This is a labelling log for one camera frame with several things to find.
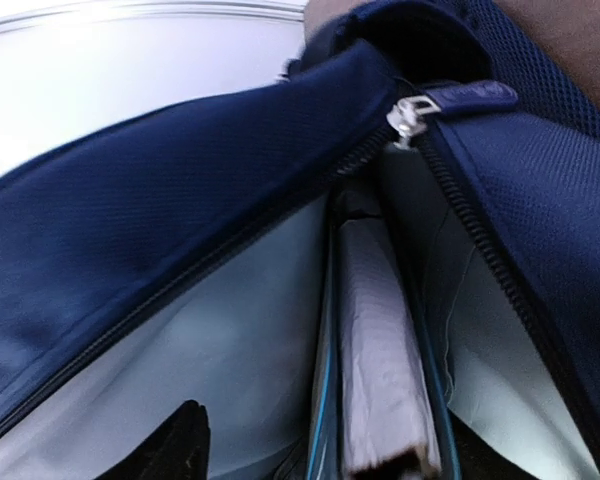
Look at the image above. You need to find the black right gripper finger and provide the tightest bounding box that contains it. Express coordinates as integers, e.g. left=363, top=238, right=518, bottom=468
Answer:
left=97, top=400, right=210, bottom=480

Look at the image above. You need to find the navy blue student backpack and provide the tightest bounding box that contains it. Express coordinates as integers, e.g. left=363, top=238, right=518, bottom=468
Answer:
left=0, top=1, right=600, bottom=479

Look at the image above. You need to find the teal Humor hardcover book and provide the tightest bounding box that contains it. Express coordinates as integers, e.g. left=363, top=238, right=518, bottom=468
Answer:
left=304, top=190, right=462, bottom=479

